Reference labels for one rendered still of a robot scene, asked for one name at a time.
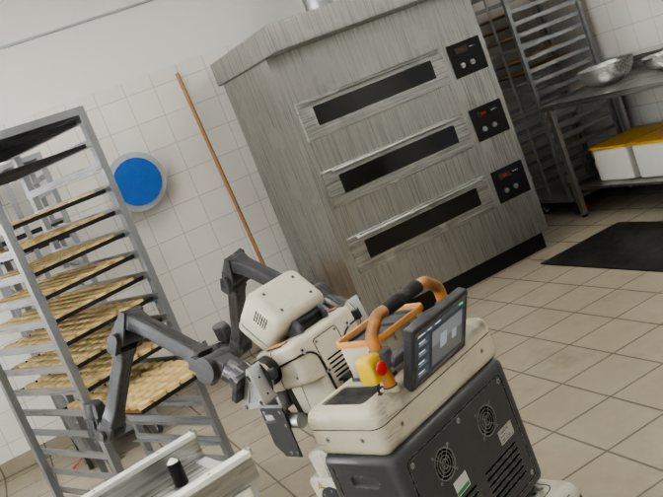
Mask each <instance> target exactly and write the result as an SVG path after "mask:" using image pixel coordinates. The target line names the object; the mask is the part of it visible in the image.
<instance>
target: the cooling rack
mask: <svg viewBox="0 0 663 497"><path fill-rule="evenodd" d="M500 1H501V4H502V7H503V10H504V13H505V16H506V19H507V22H508V25H509V28H510V31H511V33H512V36H513V39H514V42H515V44H516V47H517V50H518V53H519V56H520V59H521V62H522V65H523V68H524V71H525V74H526V77H527V80H528V83H529V86H530V89H531V92H532V95H533V98H534V101H535V104H536V107H537V110H538V113H539V116H540V119H541V122H542V125H543V128H544V130H545V133H546V135H547V138H548V141H549V144H550V147H551V150H552V155H553V158H554V161H555V164H556V167H557V170H558V173H559V176H560V179H561V182H562V186H561V187H559V188H557V189H555V190H553V191H550V189H549V186H548V183H547V180H546V177H545V174H544V171H543V168H542V165H541V162H540V159H539V156H538V153H537V150H536V147H535V145H534V142H533V139H532V136H531V133H530V130H529V127H528V124H527V121H526V118H525V115H524V112H523V110H522V107H521V104H520V101H519V98H518V96H517V93H516V90H515V87H514V84H513V81H512V78H511V75H510V72H509V69H508V66H507V63H506V60H505V57H504V54H503V51H502V49H501V46H500V43H499V40H498V37H497V34H496V31H495V28H494V25H493V22H492V19H491V17H490V14H489V11H488V8H487V5H486V2H485V0H482V2H483V5H484V8H485V10H486V12H487V15H488V18H489V21H490V24H491V27H492V30H493V33H494V36H495V39H496V42H497V45H498V48H499V51H500V54H501V56H502V59H503V62H504V65H505V68H506V71H507V74H508V77H509V80H510V83H511V86H512V89H513V92H514V95H515V98H516V101H517V103H518V106H519V109H520V111H521V114H522V117H523V120H524V123H525V126H526V129H527V132H528V135H529V138H530V141H531V144H532V146H533V149H534V152H535V155H536V158H537V161H538V164H539V167H540V170H541V173H542V176H543V179H544V182H545V185H546V188H547V190H548V193H547V194H545V195H543V196H540V197H539V200H540V203H541V204H542V203H543V205H544V207H545V210H547V209H549V208H550V206H549V203H571V202H573V201H574V202H575V204H576V199H575V196H574V193H573V190H572V187H569V185H568V182H567V179H566V176H565V173H564V170H563V167H562V164H561V161H560V158H559V155H558V152H557V149H556V147H555V144H554V141H553V136H552V133H551V130H550V127H549V124H548V122H547V119H546V116H545V113H544V112H540V109H539V107H541V106H542V104H541V101H540V98H539V95H538V92H537V89H536V86H535V83H534V80H533V77H532V74H531V71H530V68H529V65H528V62H527V59H526V56H525V53H524V50H523V47H522V44H521V41H520V38H519V36H518V33H517V30H516V27H515V24H514V21H513V18H512V15H511V12H510V9H509V6H508V3H507V0H500ZM599 176H600V175H599V174H596V175H594V176H591V177H589V178H587V179H585V180H583V181H581V182H579V186H580V185H582V184H584V183H586V182H588V181H590V180H592V179H594V178H597V177H599ZM597 189H599V188H588V189H581V192H582V195H583V196H585V195H587V194H589V193H591V192H593V191H595V190H597Z"/></svg>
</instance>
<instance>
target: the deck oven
mask: <svg viewBox="0 0 663 497"><path fill-rule="evenodd" d="M210 67H211V69H212V72H213V74H214V77H215V79H216V82H217V84H218V86H219V87H220V86H223V85H224V88H225V90H226V93H227V95H228V98H229V100H230V103H231V105H232V108H233V110H234V113H235V115H236V117H237V119H238V122H239V124H240V126H241V129H242V131H243V134H244V136H245V139H246V141H247V144H248V146H249V149H250V151H251V154H252V156H253V159H254V161H255V164H256V166H257V169H258V173H259V175H260V178H261V180H262V183H263V185H264V187H265V190H266V192H267V195H268V197H269V200H270V202H271V205H272V207H273V210H274V212H275V215H276V217H277V220H278V222H279V225H280V227H281V230H282V232H283V235H284V237H285V240H286V242H287V244H288V246H289V248H290V251H291V253H292V256H293V258H294V261H295V263H296V266H297V268H298V271H299V273H300V275H301V276H302V277H304V278H305V279H306V280H307V281H309V282H315V283H317V284H318V283H319V282H323V283H325V284H327V285H328V286H329V287H330V288H331V289H332V291H333V293H334V294H336V295H337V296H342V297H343V298H345V299H347V300H349V299H350V298H351V297H353V296H354V295H357V296H358V297H360V298H361V299H360V303H361V305H362V307H363V309H364V311H365V312H366V314H367V316H368V318H370V315H371V314H372V312H373V311H374V310H375V309H377V308H378V307H379V306H380V305H381V304H382V303H383V302H385V301H386V300H388V299H389V298H390V297H392V296H393V295H395V294H396V293H397V292H399V291H400V290H402V288H403V287H405V286H406V285H407V284H409V283H410V282H412V281H413V280H416V279H417V278H419V277H421V276H428V277H431V278H433V279H436V280H438V281H439V282H441V283H442V284H443V286H444V288H445V290H446V292H447V295H449V294H450V293H451V292H453V291H454V290H455V289H456V288H458V287H462V288H465V289H468V288H470V287H472V286H474V285H475V284H477V283H479V282H480V281H482V280H484V279H486V278H488V277H490V276H492V275H494V274H495V273H497V272H499V271H501V270H503V269H505V268H507V267H509V266H511V265H513V264H514V263H516V262H518V261H520V260H522V259H524V258H526V257H528V256H530V255H532V254H534V253H535V252H537V251H539V250H541V249H544V248H546V247H547V245H546V243H545V240H544V237H543V234H542V232H543V231H545V230H547V229H548V228H549V227H548V224H547V221H546V218H545V215H544V212H543V209H542V206H541V203H540V200H539V197H538V195H537V192H536V190H535V187H534V184H533V181H532V178H531V175H530V172H529V169H528V166H527V164H526V161H525V158H524V155H523V152H522V149H521V146H520V143H519V140H518V137H517V134H516V132H515V129H514V126H513V123H512V120H511V117H510V114H509V111H508V108H507V105H506V102H505V100H504V98H503V95H502V92H501V89H500V86H499V83H498V80H497V77H496V74H495V71H494V68H493V66H492V63H491V60H490V57H489V54H488V51H487V48H486V45H485V42H484V39H483V36H482V34H481V31H480V28H479V23H478V20H477V17H476V14H475V11H474V8H473V5H472V2H471V0H337V1H335V2H332V3H329V4H327V5H324V6H321V7H318V8H316V9H313V10H310V11H307V12H304V13H301V14H298V15H296V16H293V17H290V18H287V19H284V20H281V21H278V22H276V23H273V24H270V25H267V26H264V27H262V28H261V29H260V30H258V31H257V32H255V33H254V34H253V35H251V36H250V37H248V38H247V39H245V40H244V41H243V42H241V43H240V44H239V45H237V46H236V47H234V48H233V49H232V50H230V51H229V52H228V53H226V54H225V55H223V56H222V57H221V58H219V59H218V60H217V61H215V62H214V63H212V64H211V65H210Z"/></svg>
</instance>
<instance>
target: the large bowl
mask: <svg viewBox="0 0 663 497"><path fill-rule="evenodd" d="M632 55H633V53H631V54H626V55H623V56H619V57H616V58H613V59H610V60H607V61H604V62H602V63H599V64H596V65H594V66H591V67H589V68H587V69H584V70H582V71H580V72H578V73H577V75H578V76H579V78H580V80H581V81H582V82H584V83H585V84H586V85H588V86H589V87H606V86H609V85H612V84H615V83H617V82H619V81H620V80H621V79H622V78H623V77H624V76H626V75H627V74H628V73H629V72H630V69H631V66H632V63H633V58H632Z"/></svg>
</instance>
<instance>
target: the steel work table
mask: <svg viewBox="0 0 663 497"><path fill-rule="evenodd" d="M661 50H663V48H660V49H657V50H653V51H649V52H645V53H642V54H638V55H635V56H633V57H632V58H633V63H632V66H631V69H630V72H629V73H628V74H627V75H626V76H624V77H623V78H622V79H621V80H620V81H619V82H617V83H615V84H612V85H609V86H606V87H589V86H587V87H585V88H583V89H580V90H578V91H576V92H574V93H571V94H569V95H567V96H565V97H563V98H560V99H558V100H556V101H554V102H551V103H549V104H547V105H545V106H541V107H539V109H540V112H547V114H548V117H549V120H550V123H551V126H552V131H553V134H554V137H555V140H556V143H557V146H558V149H559V152H560V154H561V157H562V160H563V163H564V166H565V169H566V172H567V175H568V178H569V181H570V184H571V187H572V190H573V193H574V196H575V199H576V202H577V205H578V208H579V211H580V214H581V215H582V217H583V218H584V217H587V216H588V210H587V207H586V204H585V201H584V198H583V195H582V192H581V189H588V188H603V187H618V186H633V185H642V186H647V185H649V184H662V183H663V177H642V176H640V177H637V178H630V179H614V180H601V178H600V177H596V178H594V179H592V180H590V181H588V182H586V183H584V184H582V185H580V186H579V183H578V180H577V177H576V174H575V171H574V168H573V166H572V163H571V160H570V157H569V154H568V151H567V148H566V145H565V142H564V139H563V136H562V133H561V130H560V127H559V124H558V121H557V118H556V115H555V112H554V110H555V109H560V108H565V107H573V106H578V105H583V104H588V103H592V102H597V101H601V100H606V99H611V98H614V100H615V103H616V107H617V110H618V113H619V116H620V119H621V122H622V125H623V129H624V131H627V130H629V129H631V127H630V124H629V121H628V118H627V115H626V109H625V106H624V103H623V100H622V97H621V96H625V95H630V94H634V93H639V92H644V91H649V90H653V89H658V88H663V70H650V69H648V68H647V67H646V66H644V64H643V63H642V61H641V59H642V58H644V57H646V56H648V55H651V54H653V53H656V52H659V51H661Z"/></svg>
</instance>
